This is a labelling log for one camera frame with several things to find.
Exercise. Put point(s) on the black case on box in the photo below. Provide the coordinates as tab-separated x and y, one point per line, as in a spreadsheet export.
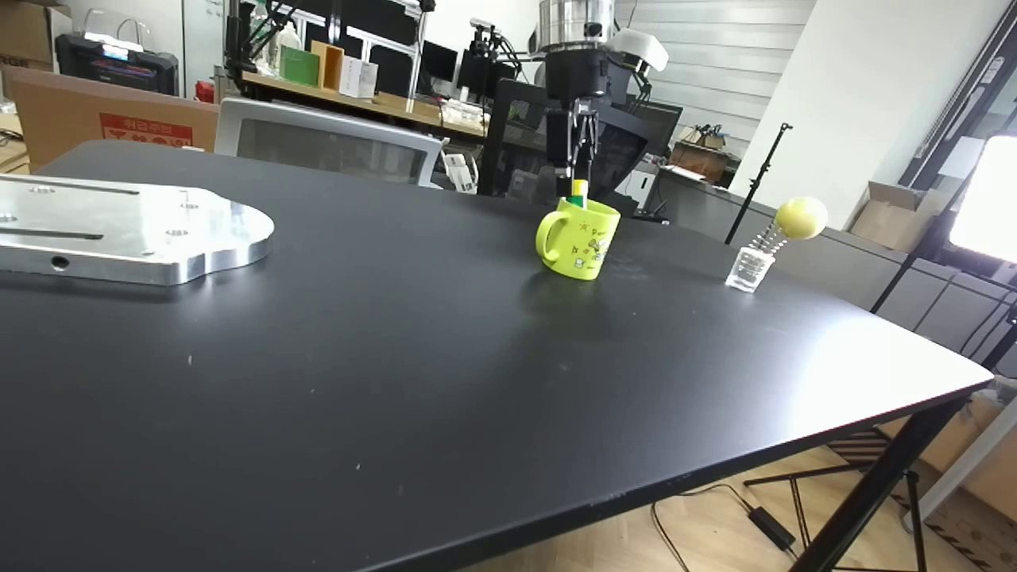
115	60

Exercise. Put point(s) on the yellow-green plastic mug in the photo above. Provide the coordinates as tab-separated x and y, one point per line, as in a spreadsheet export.
576	238

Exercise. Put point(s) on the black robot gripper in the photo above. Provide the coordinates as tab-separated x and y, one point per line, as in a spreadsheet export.
583	73

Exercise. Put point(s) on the black thin pole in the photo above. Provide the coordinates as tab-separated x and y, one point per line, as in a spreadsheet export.
759	182

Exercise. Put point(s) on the yellow ball on stick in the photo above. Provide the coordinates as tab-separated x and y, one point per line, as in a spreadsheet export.
801	217

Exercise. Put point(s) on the bright studio light panel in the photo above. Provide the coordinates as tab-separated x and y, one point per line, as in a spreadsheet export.
986	217

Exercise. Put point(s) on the wooden desk with items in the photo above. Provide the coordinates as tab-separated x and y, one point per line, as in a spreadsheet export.
422	115

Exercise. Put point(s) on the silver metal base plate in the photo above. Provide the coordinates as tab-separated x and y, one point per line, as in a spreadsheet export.
124	229

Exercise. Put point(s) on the black office chair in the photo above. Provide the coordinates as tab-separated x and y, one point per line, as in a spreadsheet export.
514	159

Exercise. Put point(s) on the grey framed panel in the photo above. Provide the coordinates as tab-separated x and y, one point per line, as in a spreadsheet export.
325	141

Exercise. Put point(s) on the black table leg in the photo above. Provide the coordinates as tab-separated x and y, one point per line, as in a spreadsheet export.
874	486

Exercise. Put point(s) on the brown cardboard box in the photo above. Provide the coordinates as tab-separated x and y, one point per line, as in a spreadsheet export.
61	113

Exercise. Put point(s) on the yellow object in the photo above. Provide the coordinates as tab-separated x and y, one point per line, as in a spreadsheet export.
576	192

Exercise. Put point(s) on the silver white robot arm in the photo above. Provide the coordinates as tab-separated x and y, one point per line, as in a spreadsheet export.
592	24

